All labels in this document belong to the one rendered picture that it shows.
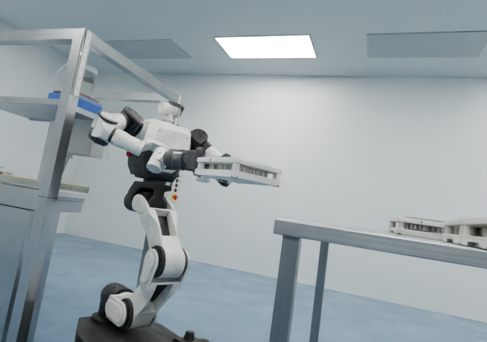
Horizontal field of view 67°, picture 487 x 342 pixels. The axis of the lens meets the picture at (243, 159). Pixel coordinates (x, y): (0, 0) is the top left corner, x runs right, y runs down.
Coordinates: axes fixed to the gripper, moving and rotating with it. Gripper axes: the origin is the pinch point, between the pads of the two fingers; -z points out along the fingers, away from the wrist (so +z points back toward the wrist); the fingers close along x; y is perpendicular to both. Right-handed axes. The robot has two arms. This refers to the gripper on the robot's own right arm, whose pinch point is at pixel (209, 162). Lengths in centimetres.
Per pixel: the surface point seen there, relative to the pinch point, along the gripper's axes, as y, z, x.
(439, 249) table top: 57, -74, 21
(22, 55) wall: -251, 412, -165
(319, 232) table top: 56, -50, 21
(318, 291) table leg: -49, -46, 51
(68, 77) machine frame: 0, 79, -35
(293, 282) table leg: 54, -46, 33
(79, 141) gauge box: -28, 90, -9
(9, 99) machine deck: -2, 115, -23
